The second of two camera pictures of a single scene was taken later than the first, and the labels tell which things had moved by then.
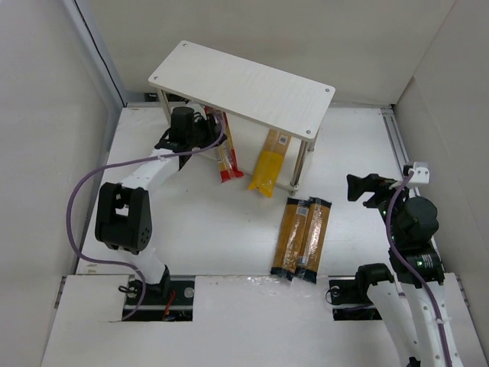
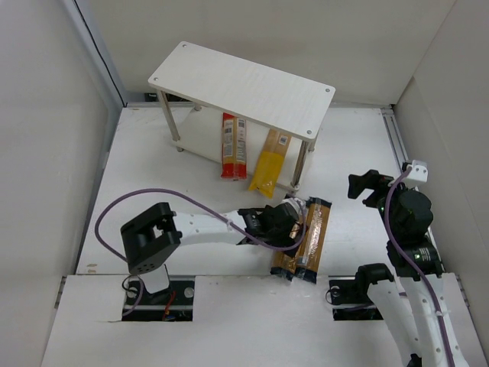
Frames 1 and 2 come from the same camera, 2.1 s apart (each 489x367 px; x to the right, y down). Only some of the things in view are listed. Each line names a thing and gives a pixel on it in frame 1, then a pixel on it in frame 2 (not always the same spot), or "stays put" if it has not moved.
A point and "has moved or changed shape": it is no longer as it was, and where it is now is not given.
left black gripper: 208,128 → 285,224
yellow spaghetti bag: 270,161 stays put
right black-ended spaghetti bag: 313,240 stays put
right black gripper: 378,191 stays put
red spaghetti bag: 225,151 has moved or changed shape
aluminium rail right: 389,115 stays put
